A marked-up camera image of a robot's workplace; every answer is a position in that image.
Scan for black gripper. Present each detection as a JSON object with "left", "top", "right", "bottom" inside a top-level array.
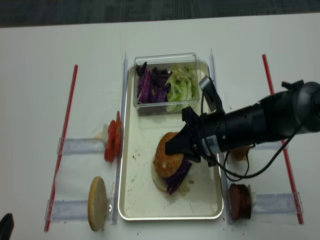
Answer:
[{"left": 165, "top": 106, "right": 206, "bottom": 163}]

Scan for sesame top bun front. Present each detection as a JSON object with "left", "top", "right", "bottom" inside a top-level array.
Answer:
[{"left": 154, "top": 132, "right": 184, "bottom": 178}]

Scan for sesame bun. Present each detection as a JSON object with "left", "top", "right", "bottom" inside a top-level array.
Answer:
[
  {"left": 229, "top": 145, "right": 250, "bottom": 161},
  {"left": 154, "top": 132, "right": 184, "bottom": 178}
]

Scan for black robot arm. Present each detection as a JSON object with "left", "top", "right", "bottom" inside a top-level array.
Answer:
[{"left": 165, "top": 80, "right": 320, "bottom": 164}]

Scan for green lettuce leaf on bun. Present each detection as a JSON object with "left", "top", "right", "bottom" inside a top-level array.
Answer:
[{"left": 177, "top": 177, "right": 191, "bottom": 196}]

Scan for shredded green lettuce pile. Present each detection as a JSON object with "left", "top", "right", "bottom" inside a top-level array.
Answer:
[{"left": 165, "top": 64, "right": 197, "bottom": 113}]

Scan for red tomato slice rear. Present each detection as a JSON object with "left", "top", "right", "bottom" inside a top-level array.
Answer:
[{"left": 113, "top": 111, "right": 122, "bottom": 155}]

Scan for red tomato slice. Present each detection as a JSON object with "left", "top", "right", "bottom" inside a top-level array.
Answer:
[
  {"left": 113, "top": 111, "right": 122, "bottom": 155},
  {"left": 104, "top": 120, "right": 116, "bottom": 162}
]

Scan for dark meat patty front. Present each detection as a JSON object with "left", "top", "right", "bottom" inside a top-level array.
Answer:
[{"left": 229, "top": 183, "right": 246, "bottom": 221}]

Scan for dark meat patty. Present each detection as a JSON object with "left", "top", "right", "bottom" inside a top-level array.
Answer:
[
  {"left": 239, "top": 184, "right": 252, "bottom": 219},
  {"left": 229, "top": 183, "right": 246, "bottom": 221}
]

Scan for red tomato slice front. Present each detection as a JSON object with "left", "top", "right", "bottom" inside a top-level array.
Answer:
[{"left": 104, "top": 120, "right": 116, "bottom": 162}]

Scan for dark meat patty rear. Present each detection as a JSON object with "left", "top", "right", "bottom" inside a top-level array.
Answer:
[{"left": 239, "top": 184, "right": 252, "bottom": 219}]

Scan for purple cabbage strips on bun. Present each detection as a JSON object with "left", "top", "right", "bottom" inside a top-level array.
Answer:
[{"left": 164, "top": 159, "right": 192, "bottom": 195}]

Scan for bottom bun half on tray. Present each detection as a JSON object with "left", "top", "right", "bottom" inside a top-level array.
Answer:
[{"left": 151, "top": 154, "right": 181, "bottom": 192}]

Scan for sesame top bun rear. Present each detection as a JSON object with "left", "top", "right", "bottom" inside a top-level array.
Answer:
[{"left": 229, "top": 145, "right": 250, "bottom": 161}]

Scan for clear plastic vegetable container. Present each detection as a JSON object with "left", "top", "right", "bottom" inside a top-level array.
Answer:
[{"left": 133, "top": 52, "right": 200, "bottom": 116}]

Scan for shredded purple cabbage pile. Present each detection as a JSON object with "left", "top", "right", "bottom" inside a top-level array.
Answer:
[{"left": 135, "top": 62, "right": 172, "bottom": 104}]

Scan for cream rectangular serving tray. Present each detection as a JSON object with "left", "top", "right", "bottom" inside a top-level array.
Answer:
[{"left": 118, "top": 65, "right": 224, "bottom": 221}]

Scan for white pusher block left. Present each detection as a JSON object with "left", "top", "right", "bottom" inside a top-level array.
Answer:
[{"left": 101, "top": 124, "right": 109, "bottom": 145}]

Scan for white pusher block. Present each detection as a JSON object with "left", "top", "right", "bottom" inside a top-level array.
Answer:
[
  {"left": 247, "top": 184, "right": 257, "bottom": 209},
  {"left": 101, "top": 124, "right": 109, "bottom": 145}
]

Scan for white pusher block right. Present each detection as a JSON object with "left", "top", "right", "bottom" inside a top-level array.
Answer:
[{"left": 247, "top": 184, "right": 257, "bottom": 209}]

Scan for pale bun half standing left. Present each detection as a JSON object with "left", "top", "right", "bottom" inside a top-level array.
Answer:
[{"left": 87, "top": 176, "right": 107, "bottom": 232}]

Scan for clear acrylic channel upper left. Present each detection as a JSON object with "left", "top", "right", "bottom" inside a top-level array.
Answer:
[{"left": 57, "top": 138, "right": 106, "bottom": 156}]

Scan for clear acrylic channel lower right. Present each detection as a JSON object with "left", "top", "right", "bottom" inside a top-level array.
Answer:
[{"left": 252, "top": 192, "right": 304, "bottom": 214}]

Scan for red strip right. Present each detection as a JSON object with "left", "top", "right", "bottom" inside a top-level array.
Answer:
[{"left": 262, "top": 53, "right": 304, "bottom": 225}]

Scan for red strip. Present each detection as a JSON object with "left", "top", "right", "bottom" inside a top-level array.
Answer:
[
  {"left": 262, "top": 53, "right": 304, "bottom": 225},
  {"left": 44, "top": 64, "right": 78, "bottom": 233}
]

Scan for red strip left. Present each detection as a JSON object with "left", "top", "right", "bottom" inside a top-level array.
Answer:
[{"left": 44, "top": 64, "right": 78, "bottom": 233}]

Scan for clear acrylic channel lower left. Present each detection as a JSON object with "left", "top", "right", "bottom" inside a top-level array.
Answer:
[{"left": 44, "top": 198, "right": 114, "bottom": 221}]

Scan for black object at corner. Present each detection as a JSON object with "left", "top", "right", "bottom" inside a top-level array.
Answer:
[{"left": 0, "top": 213, "right": 15, "bottom": 240}]

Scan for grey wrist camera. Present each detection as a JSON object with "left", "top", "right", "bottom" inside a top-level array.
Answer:
[{"left": 199, "top": 75, "right": 223, "bottom": 113}]

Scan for clear acrylic rail left vertical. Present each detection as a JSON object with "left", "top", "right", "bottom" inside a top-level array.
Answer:
[{"left": 111, "top": 52, "right": 128, "bottom": 225}]

